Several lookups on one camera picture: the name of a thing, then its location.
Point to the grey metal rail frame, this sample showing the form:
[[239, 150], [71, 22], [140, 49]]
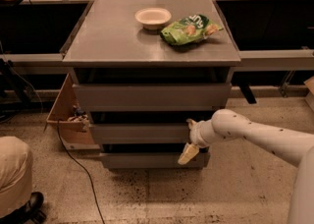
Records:
[[278, 58]]

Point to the person's beige trouser leg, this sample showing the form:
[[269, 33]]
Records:
[[15, 174]]

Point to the green chip bag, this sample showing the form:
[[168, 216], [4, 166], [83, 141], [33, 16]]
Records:
[[191, 29]]

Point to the grey drawer cabinet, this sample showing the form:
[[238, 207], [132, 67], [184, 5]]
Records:
[[150, 75]]

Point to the wooden box on floor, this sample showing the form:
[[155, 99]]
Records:
[[74, 133]]

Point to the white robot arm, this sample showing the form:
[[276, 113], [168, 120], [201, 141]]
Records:
[[295, 148]]

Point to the grey top drawer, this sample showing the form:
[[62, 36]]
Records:
[[151, 97]]

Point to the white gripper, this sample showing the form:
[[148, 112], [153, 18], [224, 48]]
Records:
[[195, 135]]

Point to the white bowl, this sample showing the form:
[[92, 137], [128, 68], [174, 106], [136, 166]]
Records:
[[153, 18]]

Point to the black shoe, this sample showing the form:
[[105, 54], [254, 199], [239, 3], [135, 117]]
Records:
[[29, 212]]

